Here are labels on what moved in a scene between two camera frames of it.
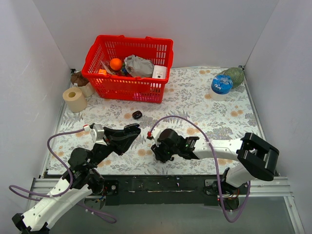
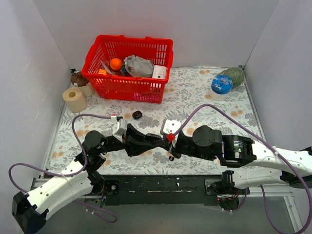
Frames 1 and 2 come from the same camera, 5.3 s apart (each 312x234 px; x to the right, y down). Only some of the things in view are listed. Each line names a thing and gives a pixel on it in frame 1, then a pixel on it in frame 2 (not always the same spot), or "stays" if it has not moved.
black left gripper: (107, 139) to (128, 142)
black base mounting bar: (161, 189) stays
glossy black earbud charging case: (137, 114) stays
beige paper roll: (75, 99) stays
